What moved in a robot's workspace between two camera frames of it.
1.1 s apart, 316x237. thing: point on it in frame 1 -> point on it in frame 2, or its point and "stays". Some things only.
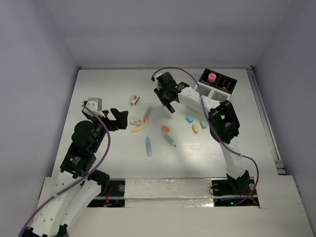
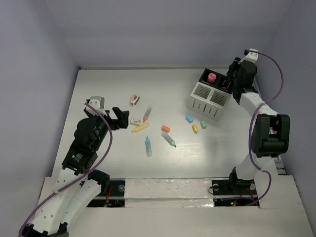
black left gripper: [121, 121] stays
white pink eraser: [137, 122] stays
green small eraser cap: [204, 124] stays
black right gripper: [166, 100] -> [237, 63]
